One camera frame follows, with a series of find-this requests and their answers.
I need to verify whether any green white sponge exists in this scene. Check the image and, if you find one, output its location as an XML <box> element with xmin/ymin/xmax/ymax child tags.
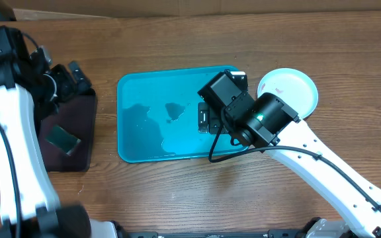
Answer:
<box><xmin>46</xmin><ymin>125</ymin><xmax>81</xmax><ymax>155</ymax></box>

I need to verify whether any light blue plate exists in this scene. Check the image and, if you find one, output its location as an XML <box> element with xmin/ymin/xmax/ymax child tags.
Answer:
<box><xmin>257</xmin><ymin>68</ymin><xmax>319</xmax><ymax>119</ymax></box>

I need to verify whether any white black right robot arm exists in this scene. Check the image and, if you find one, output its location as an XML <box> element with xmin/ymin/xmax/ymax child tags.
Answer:
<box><xmin>198</xmin><ymin>90</ymin><xmax>381</xmax><ymax>237</ymax></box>

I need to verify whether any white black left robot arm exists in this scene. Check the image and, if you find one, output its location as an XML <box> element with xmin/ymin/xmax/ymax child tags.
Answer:
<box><xmin>0</xmin><ymin>50</ymin><xmax>127</xmax><ymax>237</ymax></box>

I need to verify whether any black shallow water tray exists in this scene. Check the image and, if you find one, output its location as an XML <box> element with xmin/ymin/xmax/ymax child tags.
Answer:
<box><xmin>38</xmin><ymin>90</ymin><xmax>97</xmax><ymax>172</ymax></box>

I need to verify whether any teal plastic tray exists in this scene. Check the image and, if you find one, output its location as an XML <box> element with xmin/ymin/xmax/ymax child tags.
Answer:
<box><xmin>117</xmin><ymin>65</ymin><xmax>245</xmax><ymax>163</ymax></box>

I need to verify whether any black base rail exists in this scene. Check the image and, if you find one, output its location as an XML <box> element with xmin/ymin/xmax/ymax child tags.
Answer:
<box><xmin>66</xmin><ymin>228</ymin><xmax>363</xmax><ymax>238</ymax></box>

